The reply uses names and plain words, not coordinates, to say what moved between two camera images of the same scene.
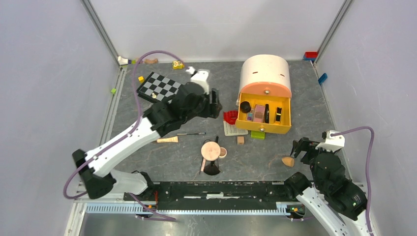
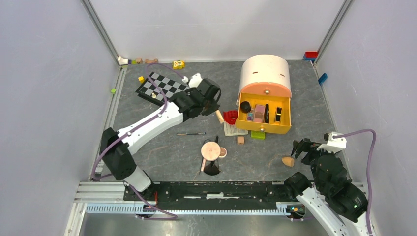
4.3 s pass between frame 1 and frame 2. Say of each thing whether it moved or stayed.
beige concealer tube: moved
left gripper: stayed
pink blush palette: stayed
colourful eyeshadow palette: stayed
